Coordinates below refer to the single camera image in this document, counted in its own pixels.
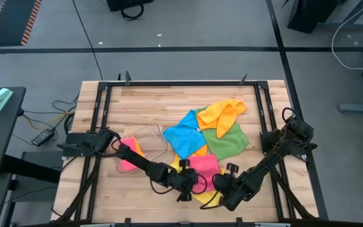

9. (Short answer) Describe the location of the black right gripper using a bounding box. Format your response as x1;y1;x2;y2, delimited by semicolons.
214;163;255;211

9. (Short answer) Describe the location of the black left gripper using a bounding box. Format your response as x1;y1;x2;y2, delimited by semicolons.
164;159;200;202

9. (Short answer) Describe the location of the pink microfiber towel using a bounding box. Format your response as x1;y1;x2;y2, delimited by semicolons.
118;137;141;173
186;154;222;193

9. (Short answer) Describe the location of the orange microfiber towel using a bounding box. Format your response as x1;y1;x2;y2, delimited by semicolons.
133;137;146;158
196;98;248;139

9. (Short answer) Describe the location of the green microfiber towel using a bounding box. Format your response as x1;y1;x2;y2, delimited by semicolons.
195;107;250;161

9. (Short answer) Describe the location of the yellow microfiber towel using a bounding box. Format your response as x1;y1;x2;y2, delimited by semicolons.
170;144;228;208

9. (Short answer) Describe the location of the blue microfiber towel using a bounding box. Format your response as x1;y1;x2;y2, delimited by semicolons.
163;109;207;160

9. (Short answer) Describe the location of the clear plastic bin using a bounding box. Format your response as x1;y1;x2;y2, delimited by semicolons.
113;122;170;174

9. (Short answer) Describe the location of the grey table leg foot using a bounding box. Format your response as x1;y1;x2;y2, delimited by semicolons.
338;102;363;114

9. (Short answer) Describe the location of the grey desk base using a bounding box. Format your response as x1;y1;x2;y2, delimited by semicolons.
0;150;64;227

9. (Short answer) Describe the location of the black power adapter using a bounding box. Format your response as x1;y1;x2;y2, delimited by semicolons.
31;127;56;148

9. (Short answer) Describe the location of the black cabinet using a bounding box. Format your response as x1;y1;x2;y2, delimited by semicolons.
287;0;363;34

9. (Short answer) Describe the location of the black mat orange striped edge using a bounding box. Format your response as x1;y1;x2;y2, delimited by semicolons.
0;0;43;48

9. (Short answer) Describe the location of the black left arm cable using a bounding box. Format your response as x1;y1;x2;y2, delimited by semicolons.
190;172;209;195

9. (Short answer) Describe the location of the black coiled cable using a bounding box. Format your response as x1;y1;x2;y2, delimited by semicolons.
51;94;80;136

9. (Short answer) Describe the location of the yellow cable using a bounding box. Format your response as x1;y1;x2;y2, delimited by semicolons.
22;110;76;131

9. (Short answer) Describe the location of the white cable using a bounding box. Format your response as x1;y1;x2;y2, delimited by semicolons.
331;0;363;71

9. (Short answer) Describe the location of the long black cable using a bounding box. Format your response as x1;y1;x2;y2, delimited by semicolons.
72;0;104;81

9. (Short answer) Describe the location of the black box with cable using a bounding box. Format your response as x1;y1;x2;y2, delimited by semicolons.
106;0;154;21

